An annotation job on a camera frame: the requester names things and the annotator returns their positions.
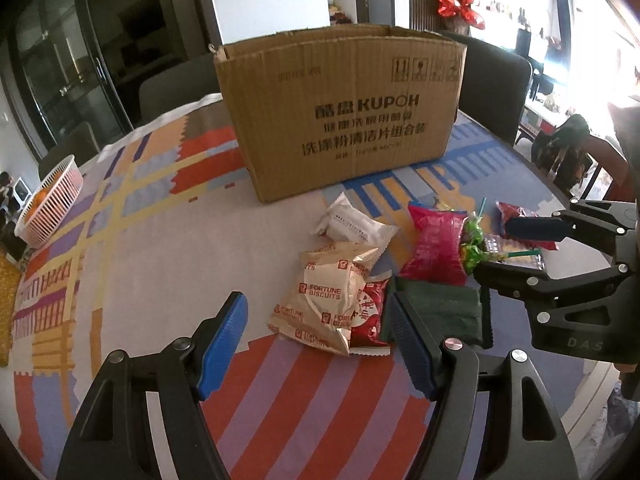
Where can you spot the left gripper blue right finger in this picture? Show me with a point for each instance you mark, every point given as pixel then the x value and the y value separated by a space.
pixel 417 360

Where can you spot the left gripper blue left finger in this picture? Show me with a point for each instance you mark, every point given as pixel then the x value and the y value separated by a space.
pixel 216 340

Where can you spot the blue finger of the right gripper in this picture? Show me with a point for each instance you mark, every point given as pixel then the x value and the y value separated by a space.
pixel 609 227
pixel 500 279

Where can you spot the clear cracker packet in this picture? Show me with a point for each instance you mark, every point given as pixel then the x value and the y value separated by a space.
pixel 513 253

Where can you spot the red white snack packet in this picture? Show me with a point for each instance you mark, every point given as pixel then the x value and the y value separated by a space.
pixel 365 335

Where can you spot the green lollipops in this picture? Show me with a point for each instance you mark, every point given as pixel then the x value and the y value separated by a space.
pixel 471 247

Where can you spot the dark green snack packet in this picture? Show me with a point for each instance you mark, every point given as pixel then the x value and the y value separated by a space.
pixel 455 311

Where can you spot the red small snack packet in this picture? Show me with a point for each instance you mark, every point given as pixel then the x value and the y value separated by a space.
pixel 523 225

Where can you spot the magenta snack packet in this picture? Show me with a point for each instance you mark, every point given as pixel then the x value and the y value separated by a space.
pixel 436 256

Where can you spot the fortune biscuits beige packet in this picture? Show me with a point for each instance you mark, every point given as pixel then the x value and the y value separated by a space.
pixel 318 309

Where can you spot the colourful patterned tablecloth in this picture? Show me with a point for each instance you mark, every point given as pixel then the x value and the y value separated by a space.
pixel 166 226

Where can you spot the dark chair right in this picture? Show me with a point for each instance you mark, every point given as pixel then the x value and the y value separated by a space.
pixel 494 86

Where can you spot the woven yellow tissue box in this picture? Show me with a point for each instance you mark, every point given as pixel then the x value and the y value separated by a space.
pixel 10 277

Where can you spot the white basket of oranges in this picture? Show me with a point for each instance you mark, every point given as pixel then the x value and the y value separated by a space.
pixel 53 200

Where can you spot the brown cardboard box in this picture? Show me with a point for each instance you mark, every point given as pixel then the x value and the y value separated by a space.
pixel 314 107

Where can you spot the dark chair far left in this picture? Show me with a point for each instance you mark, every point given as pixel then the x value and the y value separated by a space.
pixel 81 143

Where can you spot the red bow decoration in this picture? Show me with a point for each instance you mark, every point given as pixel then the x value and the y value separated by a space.
pixel 459 15

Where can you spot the dark chair behind box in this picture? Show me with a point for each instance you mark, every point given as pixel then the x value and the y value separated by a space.
pixel 182 84

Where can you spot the black glass sliding door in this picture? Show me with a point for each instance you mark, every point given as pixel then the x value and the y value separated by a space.
pixel 75 61

